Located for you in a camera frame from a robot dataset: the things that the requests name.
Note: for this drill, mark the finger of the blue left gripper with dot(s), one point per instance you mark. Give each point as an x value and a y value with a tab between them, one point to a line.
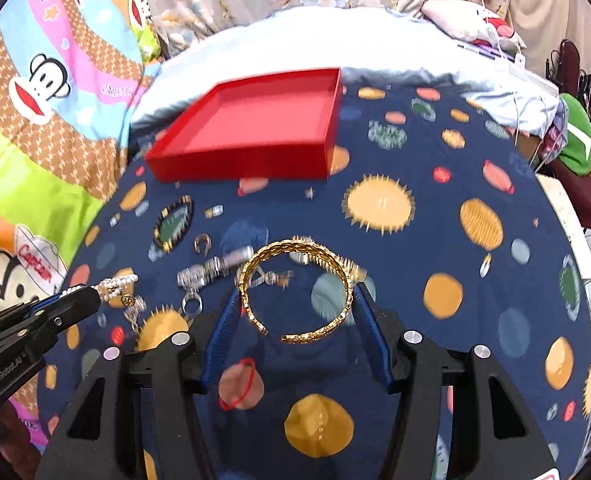
61	318
79	294

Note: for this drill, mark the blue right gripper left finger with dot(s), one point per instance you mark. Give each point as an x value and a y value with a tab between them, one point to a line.
216	331

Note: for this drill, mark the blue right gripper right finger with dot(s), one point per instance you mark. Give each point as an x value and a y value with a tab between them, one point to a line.
373	341

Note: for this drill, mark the gold woven bangle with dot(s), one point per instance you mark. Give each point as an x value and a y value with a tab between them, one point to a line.
300	286

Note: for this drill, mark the silver metal wristwatch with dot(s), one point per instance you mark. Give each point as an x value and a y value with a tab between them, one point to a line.
202	274

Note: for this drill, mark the silver hoop earring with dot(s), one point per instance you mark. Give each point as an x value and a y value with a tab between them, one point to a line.
202	244

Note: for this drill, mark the navy planet print cloth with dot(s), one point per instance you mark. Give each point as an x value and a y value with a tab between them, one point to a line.
456	235

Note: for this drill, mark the red shallow tray box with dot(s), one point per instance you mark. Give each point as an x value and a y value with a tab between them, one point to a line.
276	126

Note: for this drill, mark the colourful monkey cartoon blanket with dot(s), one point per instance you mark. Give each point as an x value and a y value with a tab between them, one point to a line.
71	75

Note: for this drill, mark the green fabric bundle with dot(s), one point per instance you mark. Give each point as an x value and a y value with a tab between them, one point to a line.
576	155

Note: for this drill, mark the light blue bedsheet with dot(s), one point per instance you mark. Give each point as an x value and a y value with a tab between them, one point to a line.
372	46

